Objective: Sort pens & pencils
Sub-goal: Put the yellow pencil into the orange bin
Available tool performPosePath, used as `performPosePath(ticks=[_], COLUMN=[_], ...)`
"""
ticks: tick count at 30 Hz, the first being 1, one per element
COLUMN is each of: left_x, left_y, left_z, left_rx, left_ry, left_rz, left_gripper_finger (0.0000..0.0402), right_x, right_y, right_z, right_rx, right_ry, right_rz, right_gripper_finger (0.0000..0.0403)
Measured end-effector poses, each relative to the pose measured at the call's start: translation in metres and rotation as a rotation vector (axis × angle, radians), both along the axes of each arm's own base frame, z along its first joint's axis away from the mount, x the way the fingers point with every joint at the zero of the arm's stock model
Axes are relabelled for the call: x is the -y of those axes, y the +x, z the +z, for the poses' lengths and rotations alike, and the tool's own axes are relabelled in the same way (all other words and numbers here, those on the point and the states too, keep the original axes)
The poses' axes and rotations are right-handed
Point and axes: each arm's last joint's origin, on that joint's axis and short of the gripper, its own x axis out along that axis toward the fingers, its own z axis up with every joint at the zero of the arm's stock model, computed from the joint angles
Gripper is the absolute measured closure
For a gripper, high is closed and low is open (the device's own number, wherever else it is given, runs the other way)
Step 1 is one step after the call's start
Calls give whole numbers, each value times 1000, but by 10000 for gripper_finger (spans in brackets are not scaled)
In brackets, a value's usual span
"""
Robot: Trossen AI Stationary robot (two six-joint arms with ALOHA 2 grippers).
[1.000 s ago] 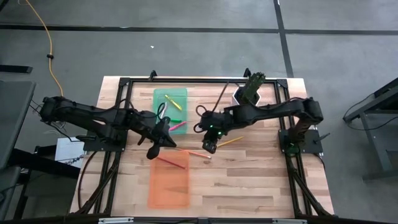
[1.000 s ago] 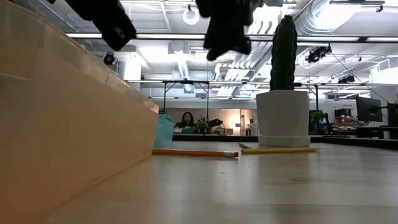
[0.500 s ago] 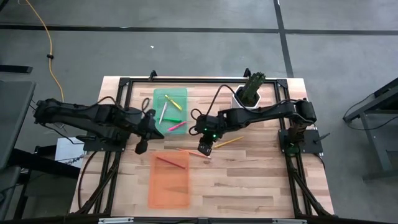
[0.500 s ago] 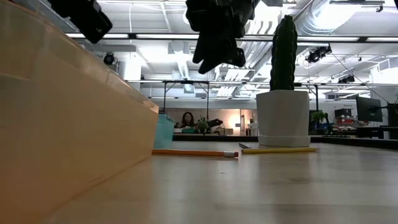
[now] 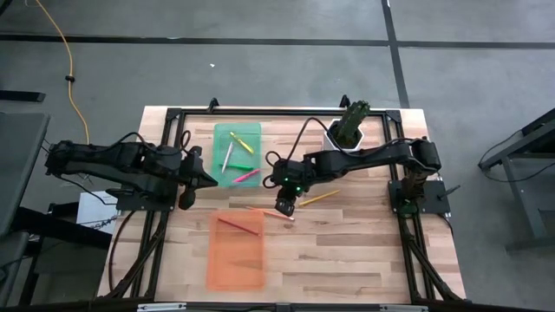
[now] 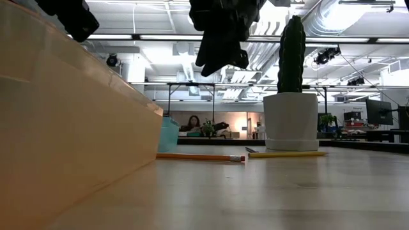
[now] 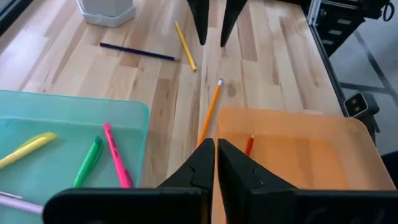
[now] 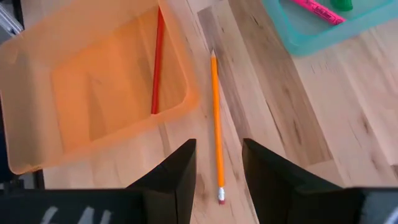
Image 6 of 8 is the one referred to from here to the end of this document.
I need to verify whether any orange pencil with eraser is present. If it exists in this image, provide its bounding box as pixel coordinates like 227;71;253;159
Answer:
155;152;246;163

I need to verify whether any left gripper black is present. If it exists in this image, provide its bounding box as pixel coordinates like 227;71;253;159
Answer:
35;0;100;43

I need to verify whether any black aluminium table frame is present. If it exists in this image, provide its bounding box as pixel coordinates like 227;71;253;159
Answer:
177;136;409;155

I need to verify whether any orange translucent plastic tray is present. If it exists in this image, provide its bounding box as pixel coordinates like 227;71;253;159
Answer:
0;0;164;230

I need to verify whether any long linear ceiling light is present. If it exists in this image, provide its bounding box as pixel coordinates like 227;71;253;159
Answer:
66;33;409;45

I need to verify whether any dark green cactus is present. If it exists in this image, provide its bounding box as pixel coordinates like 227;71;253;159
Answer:
277;15;307;94

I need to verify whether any yellow pencil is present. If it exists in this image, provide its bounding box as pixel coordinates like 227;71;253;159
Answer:
248;151;328;159

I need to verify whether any person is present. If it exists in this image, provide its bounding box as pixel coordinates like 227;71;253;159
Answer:
186;114;202;132

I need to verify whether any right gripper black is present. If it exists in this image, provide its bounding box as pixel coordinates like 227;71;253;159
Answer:
188;0;266;77

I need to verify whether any green translucent plastic tray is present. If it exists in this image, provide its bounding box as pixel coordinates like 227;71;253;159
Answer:
157;116;180;153

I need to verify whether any black ceiling camera cluster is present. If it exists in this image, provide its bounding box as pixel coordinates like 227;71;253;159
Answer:
313;46;342;66

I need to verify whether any small green plant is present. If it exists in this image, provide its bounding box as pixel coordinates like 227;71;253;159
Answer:
201;119;215;138

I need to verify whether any white plant pot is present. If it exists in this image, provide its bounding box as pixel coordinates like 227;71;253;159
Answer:
263;92;320;152

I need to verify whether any black round ceiling spotlight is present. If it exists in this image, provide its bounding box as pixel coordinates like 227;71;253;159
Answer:
106;53;119;68

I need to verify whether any silver ventilation duct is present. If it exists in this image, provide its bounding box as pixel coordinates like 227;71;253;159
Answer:
303;0;373;36

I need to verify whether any green potted plant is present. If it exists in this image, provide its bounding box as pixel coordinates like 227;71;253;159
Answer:
319;113;336;132

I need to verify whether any distant black frame stand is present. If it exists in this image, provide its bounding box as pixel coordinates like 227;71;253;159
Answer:
167;82;216;128

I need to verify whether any black office desk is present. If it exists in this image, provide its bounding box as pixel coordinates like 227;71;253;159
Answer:
366;129;409;144

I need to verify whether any black computer monitor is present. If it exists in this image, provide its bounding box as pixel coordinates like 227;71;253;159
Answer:
366;98;394;127

